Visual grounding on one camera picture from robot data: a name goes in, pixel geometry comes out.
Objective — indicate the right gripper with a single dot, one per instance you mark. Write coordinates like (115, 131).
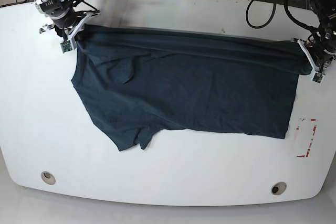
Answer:
(66, 25)

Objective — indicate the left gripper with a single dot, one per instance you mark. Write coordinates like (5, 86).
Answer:
(319, 59)

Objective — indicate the dark blue t-shirt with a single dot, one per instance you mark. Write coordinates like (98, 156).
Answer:
(134, 84)

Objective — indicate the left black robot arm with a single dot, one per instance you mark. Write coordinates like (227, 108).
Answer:
(320, 46)

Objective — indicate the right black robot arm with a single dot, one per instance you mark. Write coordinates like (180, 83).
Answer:
(56, 7)

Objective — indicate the red tape rectangle marking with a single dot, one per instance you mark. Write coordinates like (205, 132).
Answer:
(303, 138)

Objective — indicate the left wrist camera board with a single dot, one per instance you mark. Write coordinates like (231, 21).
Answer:
(318, 77)

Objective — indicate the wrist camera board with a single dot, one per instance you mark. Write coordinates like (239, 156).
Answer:
(66, 46)
(318, 77)

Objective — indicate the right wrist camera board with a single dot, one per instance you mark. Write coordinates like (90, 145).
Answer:
(66, 46)

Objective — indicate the right table cable grommet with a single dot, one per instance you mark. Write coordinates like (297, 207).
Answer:
(278, 188)

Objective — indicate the table cable grommet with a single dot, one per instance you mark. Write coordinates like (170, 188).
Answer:
(278, 188)
(48, 178)

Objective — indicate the left table cable grommet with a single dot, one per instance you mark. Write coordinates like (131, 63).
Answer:
(48, 178)

